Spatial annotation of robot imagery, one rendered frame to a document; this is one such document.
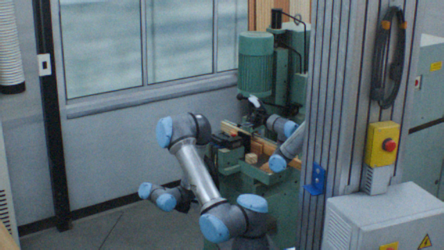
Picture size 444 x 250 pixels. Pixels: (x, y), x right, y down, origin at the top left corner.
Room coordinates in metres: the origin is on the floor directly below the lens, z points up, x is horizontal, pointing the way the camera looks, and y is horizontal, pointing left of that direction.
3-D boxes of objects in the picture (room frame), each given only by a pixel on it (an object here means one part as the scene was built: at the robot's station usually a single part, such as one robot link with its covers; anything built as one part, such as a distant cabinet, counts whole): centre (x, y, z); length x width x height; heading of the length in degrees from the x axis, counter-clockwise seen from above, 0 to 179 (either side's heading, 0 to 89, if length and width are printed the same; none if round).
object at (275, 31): (2.72, -0.25, 1.54); 0.08 x 0.08 x 0.17; 39
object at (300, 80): (2.65, -0.40, 1.23); 0.09 x 0.08 x 0.15; 129
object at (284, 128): (2.20, -0.27, 1.17); 0.11 x 0.08 x 0.09; 39
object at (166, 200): (2.08, 0.26, 0.88); 0.11 x 0.11 x 0.08; 37
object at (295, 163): (2.55, -0.21, 0.92); 0.59 x 0.02 x 0.04; 39
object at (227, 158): (2.51, 0.00, 0.92); 0.15 x 0.13 x 0.09; 39
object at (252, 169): (2.56, -0.06, 0.87); 0.61 x 0.30 x 0.06; 39
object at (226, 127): (2.64, -0.16, 0.93); 0.60 x 0.02 x 0.05; 39
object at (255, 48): (2.64, -0.14, 1.35); 0.18 x 0.18 x 0.31
